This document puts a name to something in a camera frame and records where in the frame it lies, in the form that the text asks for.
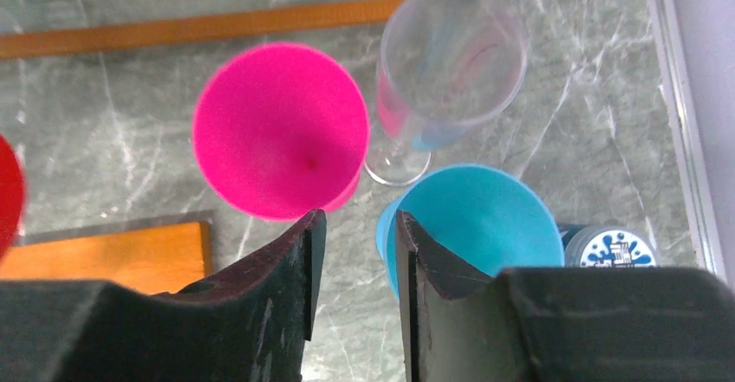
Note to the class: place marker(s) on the clear wine glass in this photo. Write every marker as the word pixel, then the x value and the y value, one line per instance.
pixel 444 67

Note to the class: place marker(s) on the gold wire glass rack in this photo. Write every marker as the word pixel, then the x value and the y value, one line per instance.
pixel 154 255

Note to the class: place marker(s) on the red wine glass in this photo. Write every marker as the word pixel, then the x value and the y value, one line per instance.
pixel 13 195

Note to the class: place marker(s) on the blue wine glass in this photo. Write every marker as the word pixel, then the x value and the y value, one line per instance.
pixel 481 214

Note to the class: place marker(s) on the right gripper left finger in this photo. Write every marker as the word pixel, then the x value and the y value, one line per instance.
pixel 248 322

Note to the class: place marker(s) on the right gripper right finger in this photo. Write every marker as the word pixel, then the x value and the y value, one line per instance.
pixel 557 324

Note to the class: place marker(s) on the magenta wine glass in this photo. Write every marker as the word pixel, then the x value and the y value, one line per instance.
pixel 281 129

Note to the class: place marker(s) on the wooden shelf rack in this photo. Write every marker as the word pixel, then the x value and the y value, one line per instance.
pixel 33 28

